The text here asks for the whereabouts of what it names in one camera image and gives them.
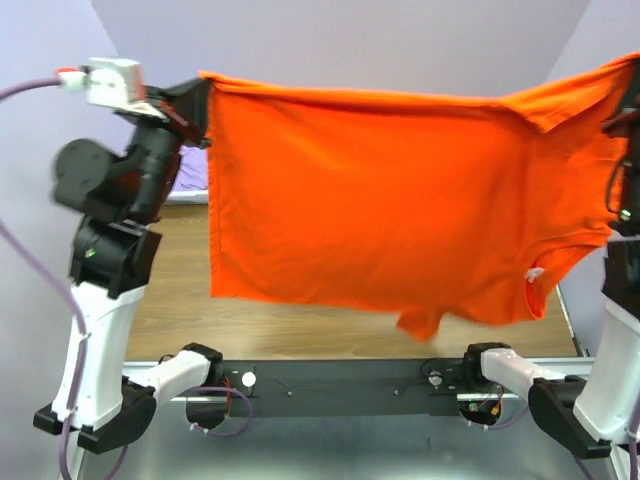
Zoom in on orange t-shirt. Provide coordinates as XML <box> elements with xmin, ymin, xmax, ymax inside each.
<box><xmin>206</xmin><ymin>53</ymin><xmax>639</xmax><ymax>340</ymax></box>

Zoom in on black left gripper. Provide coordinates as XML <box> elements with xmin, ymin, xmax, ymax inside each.
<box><xmin>129</xmin><ymin>74</ymin><xmax>215</xmax><ymax>217</ymax></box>

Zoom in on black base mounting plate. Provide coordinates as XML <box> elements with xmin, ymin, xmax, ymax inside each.
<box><xmin>184</xmin><ymin>358</ymin><xmax>506</xmax><ymax>419</ymax></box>

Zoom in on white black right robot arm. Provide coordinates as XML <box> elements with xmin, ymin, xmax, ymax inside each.
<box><xmin>459</xmin><ymin>74</ymin><xmax>639</xmax><ymax>468</ymax></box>

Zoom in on white perforated plastic basket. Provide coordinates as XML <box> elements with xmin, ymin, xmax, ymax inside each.
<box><xmin>165</xmin><ymin>190</ymin><xmax>208</xmax><ymax>205</ymax></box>

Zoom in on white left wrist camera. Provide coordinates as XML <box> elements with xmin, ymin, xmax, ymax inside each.
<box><xmin>56</xmin><ymin>57</ymin><xmax>148</xmax><ymax>111</ymax></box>

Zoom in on purple t-shirt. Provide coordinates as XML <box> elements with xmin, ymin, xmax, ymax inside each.
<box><xmin>173</xmin><ymin>146</ymin><xmax>208</xmax><ymax>191</ymax></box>

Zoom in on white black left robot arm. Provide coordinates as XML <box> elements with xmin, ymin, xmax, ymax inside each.
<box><xmin>33</xmin><ymin>79</ymin><xmax>222</xmax><ymax>454</ymax></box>

